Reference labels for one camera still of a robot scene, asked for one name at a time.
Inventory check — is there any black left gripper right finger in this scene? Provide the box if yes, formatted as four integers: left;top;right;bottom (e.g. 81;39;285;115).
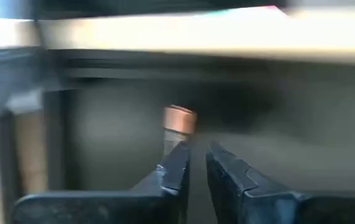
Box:
204;141;355;224

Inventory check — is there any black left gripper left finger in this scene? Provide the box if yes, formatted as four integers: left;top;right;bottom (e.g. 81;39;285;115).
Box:
11;139;194;224

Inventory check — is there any black copper-top battery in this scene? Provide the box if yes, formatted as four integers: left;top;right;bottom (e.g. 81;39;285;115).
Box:
161;105;198;157

